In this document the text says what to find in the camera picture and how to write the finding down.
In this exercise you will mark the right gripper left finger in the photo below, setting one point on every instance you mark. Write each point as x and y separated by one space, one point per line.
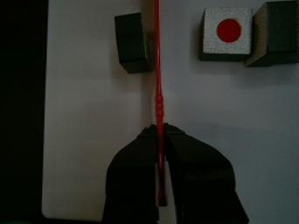
133 180

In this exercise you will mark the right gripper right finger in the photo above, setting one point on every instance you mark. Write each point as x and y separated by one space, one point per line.
202 180

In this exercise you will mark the red toy knife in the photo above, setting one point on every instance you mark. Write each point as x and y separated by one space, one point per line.
158 58

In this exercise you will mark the dark green toy sushi piece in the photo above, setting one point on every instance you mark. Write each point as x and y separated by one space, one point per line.
277 29
130 40
218 46

